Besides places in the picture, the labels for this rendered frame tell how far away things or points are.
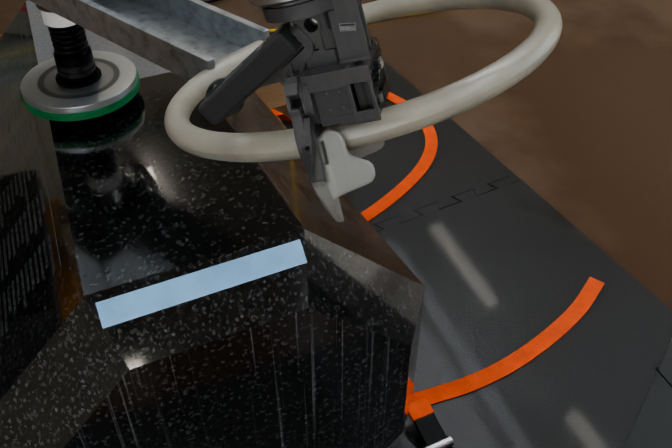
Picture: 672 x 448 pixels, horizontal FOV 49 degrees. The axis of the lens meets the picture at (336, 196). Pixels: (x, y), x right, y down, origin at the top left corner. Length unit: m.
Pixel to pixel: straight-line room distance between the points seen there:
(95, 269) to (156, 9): 0.44
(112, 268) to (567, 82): 2.45
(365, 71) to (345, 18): 0.05
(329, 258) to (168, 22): 0.46
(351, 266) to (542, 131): 1.79
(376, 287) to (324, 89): 0.67
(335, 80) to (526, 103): 2.45
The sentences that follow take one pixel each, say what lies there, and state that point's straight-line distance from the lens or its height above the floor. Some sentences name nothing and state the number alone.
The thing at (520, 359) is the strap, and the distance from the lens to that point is 2.05.
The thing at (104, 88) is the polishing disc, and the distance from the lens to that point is 1.45.
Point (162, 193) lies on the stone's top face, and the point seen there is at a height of 0.83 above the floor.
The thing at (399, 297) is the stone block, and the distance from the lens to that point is 1.33.
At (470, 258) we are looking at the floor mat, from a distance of 2.29.
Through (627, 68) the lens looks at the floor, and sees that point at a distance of 3.44.
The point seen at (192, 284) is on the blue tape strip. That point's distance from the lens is 1.11.
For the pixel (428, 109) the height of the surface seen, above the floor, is 1.22.
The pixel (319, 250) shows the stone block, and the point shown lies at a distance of 1.17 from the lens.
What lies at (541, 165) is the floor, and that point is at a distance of 2.74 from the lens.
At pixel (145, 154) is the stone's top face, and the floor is 0.83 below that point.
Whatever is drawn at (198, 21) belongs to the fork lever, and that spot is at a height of 1.07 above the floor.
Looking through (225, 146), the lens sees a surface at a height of 1.16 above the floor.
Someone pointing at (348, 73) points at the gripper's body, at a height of 1.28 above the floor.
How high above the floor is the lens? 1.60
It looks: 40 degrees down
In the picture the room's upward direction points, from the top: straight up
